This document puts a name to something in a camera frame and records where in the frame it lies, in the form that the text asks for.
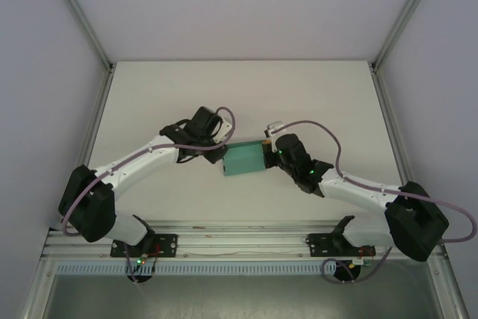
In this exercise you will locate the teal paper box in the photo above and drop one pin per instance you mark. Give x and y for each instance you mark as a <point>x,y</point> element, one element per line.
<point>244,160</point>

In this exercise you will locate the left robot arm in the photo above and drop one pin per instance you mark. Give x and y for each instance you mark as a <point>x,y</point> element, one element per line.
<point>130,164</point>

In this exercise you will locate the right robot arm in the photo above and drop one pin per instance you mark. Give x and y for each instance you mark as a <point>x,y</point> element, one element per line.
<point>358,188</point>

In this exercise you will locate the small connector board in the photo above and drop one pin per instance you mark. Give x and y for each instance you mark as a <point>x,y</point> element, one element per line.
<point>360,261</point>

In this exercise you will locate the small green LED board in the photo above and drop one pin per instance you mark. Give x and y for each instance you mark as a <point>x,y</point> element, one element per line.
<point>141,260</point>

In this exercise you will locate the grey metal panel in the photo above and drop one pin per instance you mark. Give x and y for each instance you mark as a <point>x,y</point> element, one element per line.
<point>239,296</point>

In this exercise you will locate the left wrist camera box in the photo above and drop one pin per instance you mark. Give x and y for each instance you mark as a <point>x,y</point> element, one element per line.
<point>226,130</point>

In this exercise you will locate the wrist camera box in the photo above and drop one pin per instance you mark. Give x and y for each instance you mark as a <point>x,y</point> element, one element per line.
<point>274,128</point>
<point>226,130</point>

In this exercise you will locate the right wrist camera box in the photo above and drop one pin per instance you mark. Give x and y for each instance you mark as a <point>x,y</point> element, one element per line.
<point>274,128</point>

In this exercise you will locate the aluminium mounting rail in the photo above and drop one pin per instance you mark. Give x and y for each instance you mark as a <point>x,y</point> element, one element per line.
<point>239,238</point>

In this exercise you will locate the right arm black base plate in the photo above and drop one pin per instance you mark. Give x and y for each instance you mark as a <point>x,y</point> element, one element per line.
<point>317,245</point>

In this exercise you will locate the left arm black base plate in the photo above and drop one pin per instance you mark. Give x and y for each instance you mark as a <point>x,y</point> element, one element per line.
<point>166,245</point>

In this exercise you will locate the aluminium table side rail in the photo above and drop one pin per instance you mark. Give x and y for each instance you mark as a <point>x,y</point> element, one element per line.
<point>98,110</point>
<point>388,110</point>

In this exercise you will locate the aluminium frame post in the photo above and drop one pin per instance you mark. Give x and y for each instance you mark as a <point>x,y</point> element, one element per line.
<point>80,16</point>
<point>407,12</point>

